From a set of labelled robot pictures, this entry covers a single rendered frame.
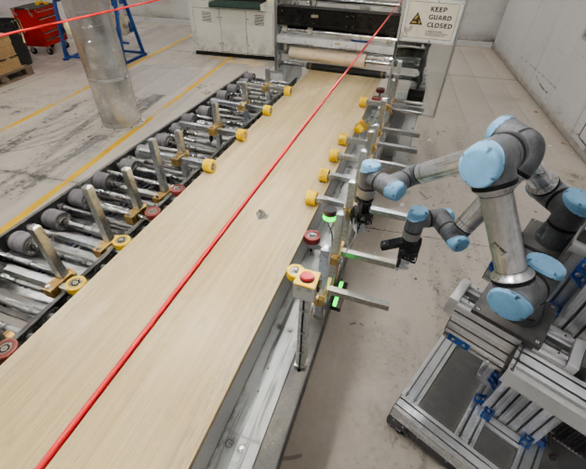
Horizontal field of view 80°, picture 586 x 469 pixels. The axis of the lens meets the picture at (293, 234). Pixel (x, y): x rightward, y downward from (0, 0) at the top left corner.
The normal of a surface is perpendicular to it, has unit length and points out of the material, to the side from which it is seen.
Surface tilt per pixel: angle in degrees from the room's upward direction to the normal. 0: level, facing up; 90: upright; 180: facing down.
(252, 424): 0
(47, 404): 0
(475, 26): 90
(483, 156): 85
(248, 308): 0
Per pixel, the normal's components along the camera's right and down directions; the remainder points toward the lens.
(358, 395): 0.02, -0.76
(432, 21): -0.33, 0.62
